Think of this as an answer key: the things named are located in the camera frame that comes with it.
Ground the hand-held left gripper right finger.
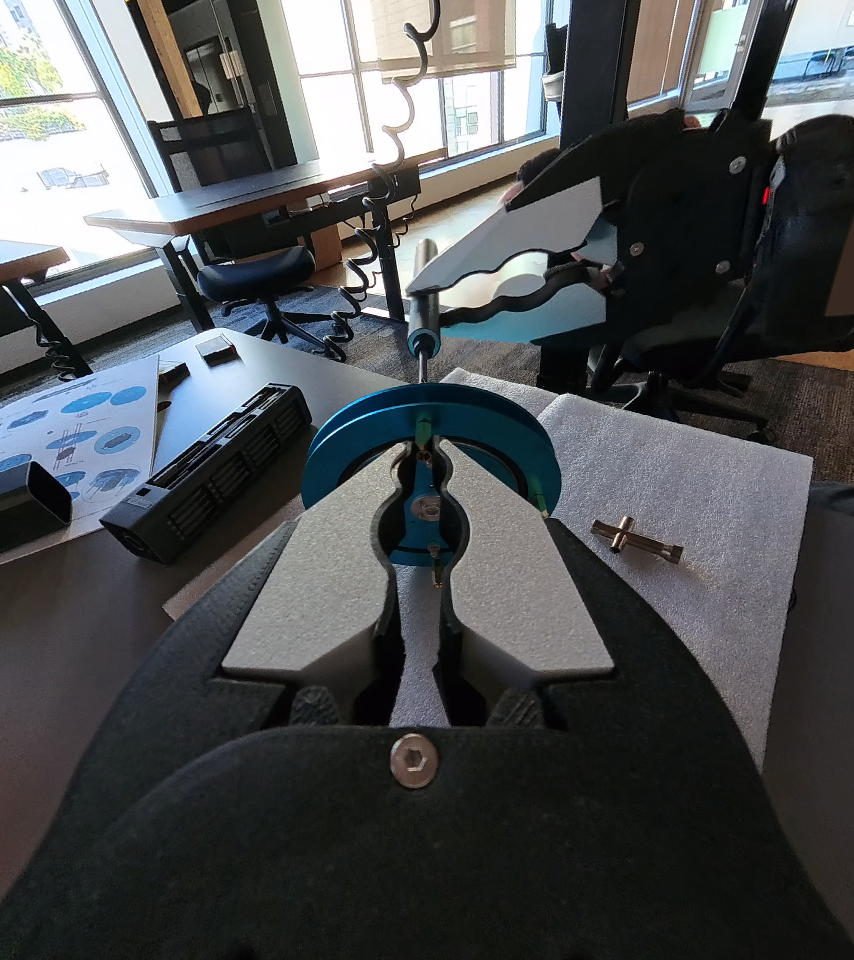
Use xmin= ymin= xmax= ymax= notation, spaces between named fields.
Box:
xmin=427 ymin=438 xmax=617 ymax=727

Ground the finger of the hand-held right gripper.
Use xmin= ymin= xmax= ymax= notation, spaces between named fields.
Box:
xmin=404 ymin=176 xmax=610 ymax=296
xmin=438 ymin=266 xmax=619 ymax=346

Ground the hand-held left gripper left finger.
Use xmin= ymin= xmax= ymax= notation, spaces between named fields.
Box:
xmin=220 ymin=441 xmax=417 ymax=727

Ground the black electric screwdriver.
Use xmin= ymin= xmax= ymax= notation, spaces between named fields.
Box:
xmin=404 ymin=238 xmax=445 ymax=385

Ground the blue round metal turntable base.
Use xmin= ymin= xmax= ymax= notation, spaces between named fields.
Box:
xmin=301 ymin=382 xmax=563 ymax=590

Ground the person's right hand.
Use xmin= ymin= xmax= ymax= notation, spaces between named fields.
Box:
xmin=568 ymin=251 xmax=617 ymax=290

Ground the metal cross wrench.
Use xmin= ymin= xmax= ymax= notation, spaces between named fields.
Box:
xmin=590 ymin=514 xmax=685 ymax=566

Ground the black office chair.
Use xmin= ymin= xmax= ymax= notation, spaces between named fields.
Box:
xmin=147 ymin=105 xmax=347 ymax=363
xmin=535 ymin=300 xmax=854 ymax=445

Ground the black screwdriver bit case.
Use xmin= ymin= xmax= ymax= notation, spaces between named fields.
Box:
xmin=98 ymin=383 xmax=314 ymax=566

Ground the white foam mat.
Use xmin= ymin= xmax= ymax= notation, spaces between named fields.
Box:
xmin=163 ymin=366 xmax=815 ymax=774

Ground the white illustrated instruction sheet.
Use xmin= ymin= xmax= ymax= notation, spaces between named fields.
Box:
xmin=0 ymin=354 xmax=161 ymax=582

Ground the hanging cable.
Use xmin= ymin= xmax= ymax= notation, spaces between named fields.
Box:
xmin=328 ymin=0 xmax=443 ymax=363

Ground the black coiled cable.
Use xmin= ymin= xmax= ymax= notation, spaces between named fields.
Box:
xmin=31 ymin=318 xmax=74 ymax=378

